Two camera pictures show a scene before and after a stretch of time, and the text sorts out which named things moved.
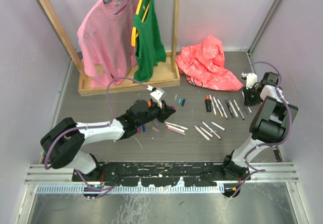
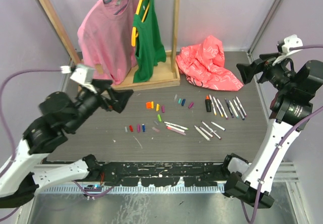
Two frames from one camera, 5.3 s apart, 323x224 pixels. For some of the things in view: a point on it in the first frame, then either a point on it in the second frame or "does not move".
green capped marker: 176,125 does not move
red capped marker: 207,132 does not move
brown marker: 211,129 does not move
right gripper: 248,102 to 248,71
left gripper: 167,111 to 121,96
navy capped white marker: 243,118 does not move
